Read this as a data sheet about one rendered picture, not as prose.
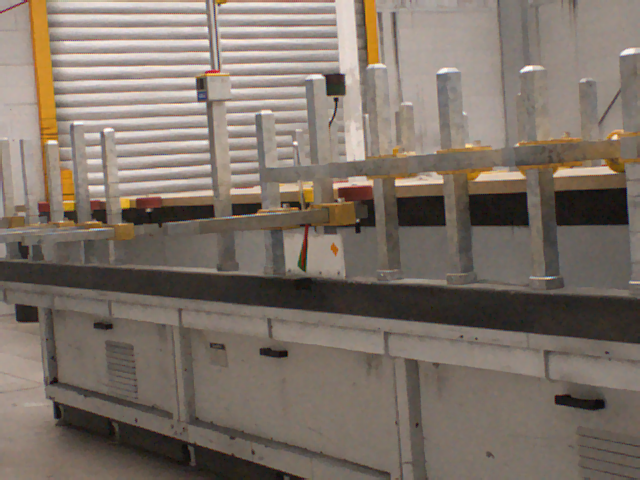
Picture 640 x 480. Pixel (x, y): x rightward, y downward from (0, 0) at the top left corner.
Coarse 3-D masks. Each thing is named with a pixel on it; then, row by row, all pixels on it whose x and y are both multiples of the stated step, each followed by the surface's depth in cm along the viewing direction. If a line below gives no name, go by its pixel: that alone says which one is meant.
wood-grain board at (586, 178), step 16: (480, 176) 347; (496, 176) 324; (512, 176) 303; (560, 176) 257; (576, 176) 253; (592, 176) 249; (608, 176) 246; (624, 176) 242; (192, 192) 536; (208, 192) 480; (240, 192) 401; (256, 192) 370; (288, 192) 347; (336, 192) 327; (400, 192) 303; (416, 192) 298; (432, 192) 293; (480, 192) 278; (496, 192) 274; (512, 192) 270; (16, 208) 534
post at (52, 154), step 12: (48, 144) 451; (48, 156) 452; (48, 168) 453; (48, 180) 454; (60, 180) 454; (48, 192) 455; (60, 192) 454; (60, 204) 454; (60, 216) 454; (60, 252) 454
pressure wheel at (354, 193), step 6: (348, 186) 302; (354, 186) 301; (360, 186) 301; (366, 186) 302; (342, 192) 302; (348, 192) 301; (354, 192) 301; (360, 192) 301; (366, 192) 302; (348, 198) 301; (354, 198) 301; (360, 198) 301; (366, 198) 302; (354, 204) 304; (360, 204) 304; (360, 228) 305
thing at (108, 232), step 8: (144, 224) 412; (152, 224) 413; (64, 232) 398; (72, 232) 399; (80, 232) 401; (88, 232) 402; (96, 232) 403; (104, 232) 405; (112, 232) 406; (136, 232) 410; (144, 232) 412; (152, 232) 413; (24, 240) 392; (32, 240) 393; (40, 240) 394; (48, 240) 396; (56, 240) 397; (64, 240) 398; (72, 240) 400
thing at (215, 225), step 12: (240, 216) 288; (252, 216) 289; (264, 216) 291; (276, 216) 292; (288, 216) 294; (300, 216) 295; (312, 216) 297; (324, 216) 299; (360, 216) 304; (204, 228) 283; (216, 228) 285; (228, 228) 286; (240, 228) 288; (252, 228) 289
